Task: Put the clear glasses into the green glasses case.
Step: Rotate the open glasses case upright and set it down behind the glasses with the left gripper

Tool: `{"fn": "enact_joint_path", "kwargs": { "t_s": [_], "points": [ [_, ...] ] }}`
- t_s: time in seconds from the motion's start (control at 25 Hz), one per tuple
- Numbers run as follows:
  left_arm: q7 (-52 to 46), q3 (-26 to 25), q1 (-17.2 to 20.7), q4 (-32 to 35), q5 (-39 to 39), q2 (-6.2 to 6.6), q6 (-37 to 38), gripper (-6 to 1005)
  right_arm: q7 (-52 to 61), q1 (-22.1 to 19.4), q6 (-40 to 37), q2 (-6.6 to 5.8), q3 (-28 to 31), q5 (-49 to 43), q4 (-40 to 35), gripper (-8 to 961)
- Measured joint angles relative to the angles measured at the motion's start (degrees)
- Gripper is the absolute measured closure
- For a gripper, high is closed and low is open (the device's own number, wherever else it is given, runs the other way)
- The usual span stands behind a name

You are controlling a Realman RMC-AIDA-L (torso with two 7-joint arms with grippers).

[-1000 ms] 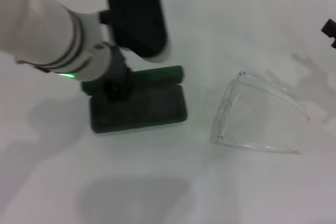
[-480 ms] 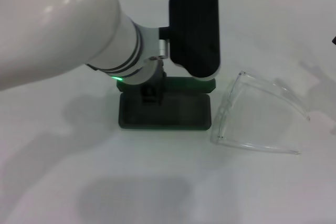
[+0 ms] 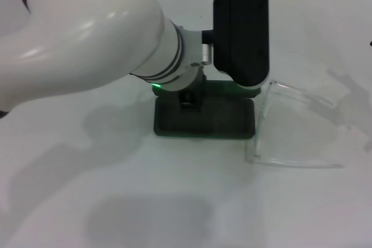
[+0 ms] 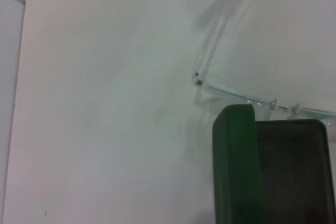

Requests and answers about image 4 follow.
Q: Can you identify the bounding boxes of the clear plastic glasses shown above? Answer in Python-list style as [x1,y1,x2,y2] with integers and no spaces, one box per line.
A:
[191,0,336,126]

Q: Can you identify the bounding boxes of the green glasses case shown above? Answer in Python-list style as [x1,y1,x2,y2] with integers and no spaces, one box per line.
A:
[211,103,336,224]

